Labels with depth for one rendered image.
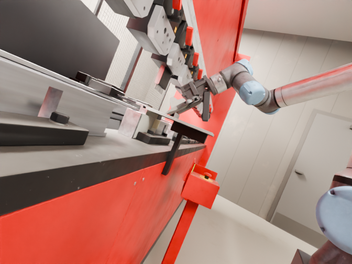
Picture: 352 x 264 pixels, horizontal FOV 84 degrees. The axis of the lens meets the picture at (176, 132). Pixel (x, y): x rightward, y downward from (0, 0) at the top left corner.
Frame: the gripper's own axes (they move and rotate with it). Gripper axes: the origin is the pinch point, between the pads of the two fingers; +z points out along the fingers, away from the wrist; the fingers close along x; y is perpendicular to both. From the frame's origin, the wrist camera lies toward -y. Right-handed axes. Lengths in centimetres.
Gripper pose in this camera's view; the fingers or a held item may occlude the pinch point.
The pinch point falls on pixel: (171, 114)
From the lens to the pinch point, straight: 81.0
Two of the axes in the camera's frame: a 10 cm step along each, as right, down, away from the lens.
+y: -4.4, -8.9, 1.4
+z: -8.7, 4.6, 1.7
